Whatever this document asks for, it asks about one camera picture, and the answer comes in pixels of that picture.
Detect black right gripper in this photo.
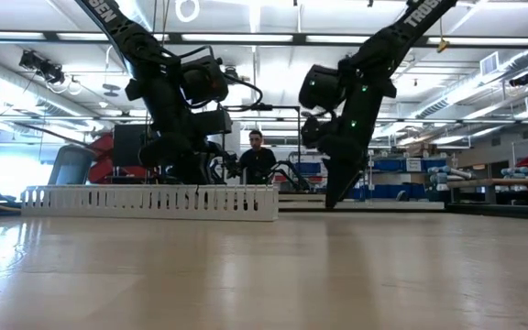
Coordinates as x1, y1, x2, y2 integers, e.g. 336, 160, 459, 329
321, 84, 382, 210

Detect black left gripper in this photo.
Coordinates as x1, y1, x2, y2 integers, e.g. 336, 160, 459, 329
138, 86, 215, 185

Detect white slotted cable raceway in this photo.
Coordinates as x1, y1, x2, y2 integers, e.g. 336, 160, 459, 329
19, 183, 280, 223

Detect wooden background table board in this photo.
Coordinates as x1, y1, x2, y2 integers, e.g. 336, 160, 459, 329
278, 192, 332, 203

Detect shelf rack with blue bins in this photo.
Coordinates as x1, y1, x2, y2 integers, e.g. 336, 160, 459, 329
302, 150, 451, 205

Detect black monitor screen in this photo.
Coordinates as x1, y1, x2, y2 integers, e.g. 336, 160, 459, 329
112, 123, 155, 169

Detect person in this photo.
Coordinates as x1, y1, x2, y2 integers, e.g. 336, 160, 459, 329
237, 129, 278, 185

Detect grey chair back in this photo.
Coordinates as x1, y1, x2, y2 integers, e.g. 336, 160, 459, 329
47, 144, 96, 186

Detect yellow hanging tag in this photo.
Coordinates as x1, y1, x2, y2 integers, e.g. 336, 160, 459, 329
436, 16, 451, 54

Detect white ceiling vent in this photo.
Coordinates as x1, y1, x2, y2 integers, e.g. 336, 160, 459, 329
479, 50, 499, 77

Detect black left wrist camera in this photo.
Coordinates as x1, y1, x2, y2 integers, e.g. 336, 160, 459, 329
190, 108, 234, 138

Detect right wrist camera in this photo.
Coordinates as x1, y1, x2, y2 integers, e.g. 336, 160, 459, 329
300, 115, 335, 149

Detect black gantry frame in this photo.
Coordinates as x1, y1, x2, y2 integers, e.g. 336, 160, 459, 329
221, 103, 303, 185

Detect round black ceiling camera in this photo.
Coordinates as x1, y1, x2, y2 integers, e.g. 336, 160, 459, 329
225, 66, 242, 87

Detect white ring light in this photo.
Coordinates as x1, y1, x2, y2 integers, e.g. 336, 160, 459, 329
175, 0, 201, 23

